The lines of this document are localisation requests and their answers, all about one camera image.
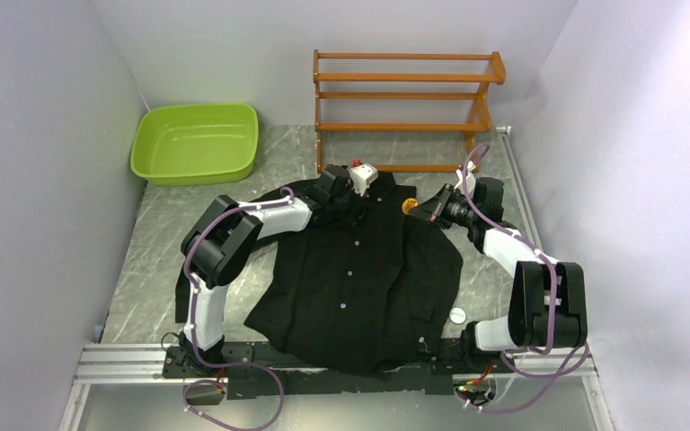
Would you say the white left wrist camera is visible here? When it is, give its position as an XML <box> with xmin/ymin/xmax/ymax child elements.
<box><xmin>347</xmin><ymin>159</ymin><xmax>378</xmax><ymax>197</ymax></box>

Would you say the white round brooch back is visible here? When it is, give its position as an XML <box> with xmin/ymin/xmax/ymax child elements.
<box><xmin>448</xmin><ymin>307</ymin><xmax>466</xmax><ymax>325</ymax></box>

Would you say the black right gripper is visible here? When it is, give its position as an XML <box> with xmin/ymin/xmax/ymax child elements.
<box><xmin>410</xmin><ymin>184</ymin><xmax>480</xmax><ymax>230</ymax></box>

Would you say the orange round brooch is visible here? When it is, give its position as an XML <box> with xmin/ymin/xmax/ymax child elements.
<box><xmin>401</xmin><ymin>198</ymin><xmax>419</xmax><ymax>216</ymax></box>

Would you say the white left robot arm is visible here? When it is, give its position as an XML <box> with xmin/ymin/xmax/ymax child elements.
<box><xmin>175</xmin><ymin>163</ymin><xmax>378</xmax><ymax>377</ymax></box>

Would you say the orange wooden shoe rack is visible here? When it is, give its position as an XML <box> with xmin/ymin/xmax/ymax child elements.
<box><xmin>312</xmin><ymin>49</ymin><xmax>507</xmax><ymax>170</ymax></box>

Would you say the green plastic basin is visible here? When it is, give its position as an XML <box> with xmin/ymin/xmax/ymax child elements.
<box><xmin>129</xmin><ymin>103</ymin><xmax>259</xmax><ymax>186</ymax></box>

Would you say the aluminium table edge rail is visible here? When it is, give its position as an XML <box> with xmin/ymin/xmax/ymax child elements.
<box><xmin>495</xmin><ymin>126</ymin><xmax>615</xmax><ymax>430</ymax></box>

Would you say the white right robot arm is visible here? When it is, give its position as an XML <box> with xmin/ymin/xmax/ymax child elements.
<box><xmin>402</xmin><ymin>178</ymin><xmax>588</xmax><ymax>373</ymax></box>

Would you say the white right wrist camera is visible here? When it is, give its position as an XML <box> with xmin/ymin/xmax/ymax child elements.
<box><xmin>454</xmin><ymin>166</ymin><xmax>476</xmax><ymax>194</ymax></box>

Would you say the black button shirt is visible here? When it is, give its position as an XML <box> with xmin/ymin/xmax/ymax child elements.
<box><xmin>173</xmin><ymin>169</ymin><xmax>465</xmax><ymax>376</ymax></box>

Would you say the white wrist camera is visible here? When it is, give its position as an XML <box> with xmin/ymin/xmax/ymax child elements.
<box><xmin>454</xmin><ymin>166</ymin><xmax>476</xmax><ymax>194</ymax></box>
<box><xmin>347</xmin><ymin>159</ymin><xmax>378</xmax><ymax>197</ymax></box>

